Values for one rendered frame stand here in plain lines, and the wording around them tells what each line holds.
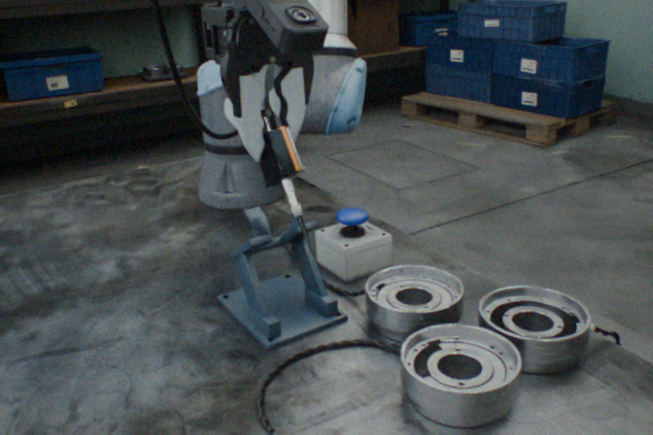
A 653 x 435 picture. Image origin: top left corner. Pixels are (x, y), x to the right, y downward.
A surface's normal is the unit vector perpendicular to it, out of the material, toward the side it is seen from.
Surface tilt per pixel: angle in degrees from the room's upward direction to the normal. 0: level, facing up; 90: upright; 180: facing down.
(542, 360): 90
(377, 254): 90
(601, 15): 90
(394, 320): 90
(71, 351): 0
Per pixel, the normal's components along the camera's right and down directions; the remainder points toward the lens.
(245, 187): 0.11, 0.04
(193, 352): -0.04, -0.94
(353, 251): 0.52, 0.27
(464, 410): -0.10, 0.35
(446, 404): -0.38, 0.33
